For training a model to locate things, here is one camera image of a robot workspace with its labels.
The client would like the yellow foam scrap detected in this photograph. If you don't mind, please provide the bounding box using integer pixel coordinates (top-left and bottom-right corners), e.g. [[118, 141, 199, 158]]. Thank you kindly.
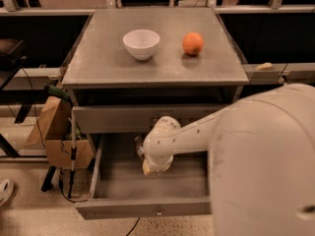
[[255, 62, 273, 71]]

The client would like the white shoe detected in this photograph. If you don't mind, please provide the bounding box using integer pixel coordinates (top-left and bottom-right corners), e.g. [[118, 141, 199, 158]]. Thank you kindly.
[[0, 179, 14, 207]]

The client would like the grey drawer cabinet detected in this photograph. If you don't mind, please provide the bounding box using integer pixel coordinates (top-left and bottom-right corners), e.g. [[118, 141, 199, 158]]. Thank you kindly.
[[63, 8, 248, 140]]

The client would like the cardboard box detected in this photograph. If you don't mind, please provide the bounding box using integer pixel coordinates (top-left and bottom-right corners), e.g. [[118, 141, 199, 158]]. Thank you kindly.
[[24, 95, 96, 170]]

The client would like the open grey middle drawer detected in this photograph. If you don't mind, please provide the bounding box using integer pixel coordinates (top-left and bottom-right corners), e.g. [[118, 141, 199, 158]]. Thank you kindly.
[[76, 134, 211, 219]]

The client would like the grey upper drawer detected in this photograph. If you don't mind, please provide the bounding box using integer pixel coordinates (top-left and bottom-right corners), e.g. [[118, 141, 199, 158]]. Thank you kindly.
[[73, 104, 225, 134]]

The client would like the green handled grabber stick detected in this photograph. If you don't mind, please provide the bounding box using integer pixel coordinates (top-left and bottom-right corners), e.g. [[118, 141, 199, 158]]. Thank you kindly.
[[44, 85, 77, 201]]

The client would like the white ceramic bowl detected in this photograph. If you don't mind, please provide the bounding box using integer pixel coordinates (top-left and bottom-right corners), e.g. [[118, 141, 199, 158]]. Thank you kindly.
[[123, 29, 160, 60]]

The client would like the orange fruit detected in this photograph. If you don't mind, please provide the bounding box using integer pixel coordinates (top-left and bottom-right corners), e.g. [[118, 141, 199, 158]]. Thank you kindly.
[[182, 32, 204, 56]]

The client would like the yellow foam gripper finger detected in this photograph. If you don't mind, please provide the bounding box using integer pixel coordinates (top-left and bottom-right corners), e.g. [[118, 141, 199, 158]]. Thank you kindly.
[[142, 160, 162, 177]]

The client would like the black floor cable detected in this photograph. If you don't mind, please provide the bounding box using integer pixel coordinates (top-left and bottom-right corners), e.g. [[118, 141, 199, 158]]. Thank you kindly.
[[275, 62, 289, 86]]

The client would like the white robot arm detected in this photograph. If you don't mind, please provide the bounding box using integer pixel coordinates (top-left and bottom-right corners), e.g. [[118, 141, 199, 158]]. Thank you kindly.
[[143, 84, 315, 236]]

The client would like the clear plastic water bottle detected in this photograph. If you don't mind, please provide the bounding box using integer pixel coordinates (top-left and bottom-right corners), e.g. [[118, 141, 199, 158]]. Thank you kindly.
[[135, 137, 145, 160]]

